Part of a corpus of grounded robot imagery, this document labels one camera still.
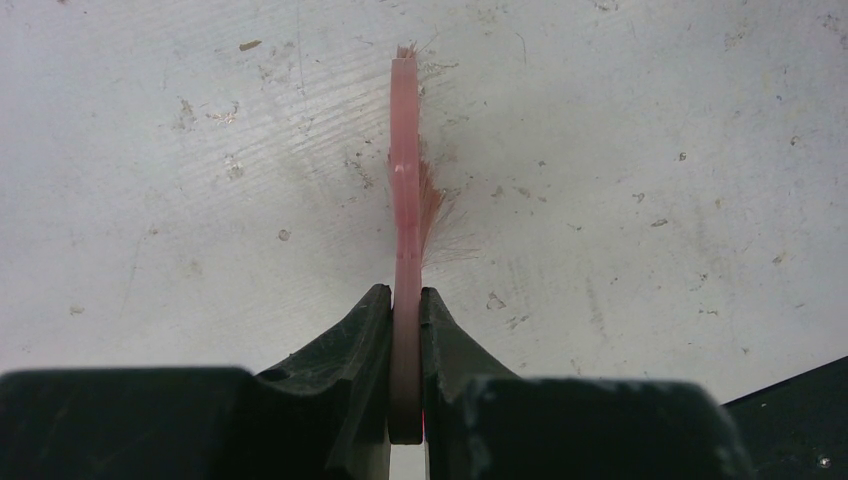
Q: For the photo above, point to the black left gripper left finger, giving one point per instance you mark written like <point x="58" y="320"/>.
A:
<point x="318" y="414"/>

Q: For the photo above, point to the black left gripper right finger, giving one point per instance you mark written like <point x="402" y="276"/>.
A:
<point x="483" y="421"/>

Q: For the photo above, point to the pink hand brush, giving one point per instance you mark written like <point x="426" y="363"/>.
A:
<point x="417" y="205"/>

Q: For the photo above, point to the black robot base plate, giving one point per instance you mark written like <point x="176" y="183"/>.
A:
<point x="797" y="428"/>

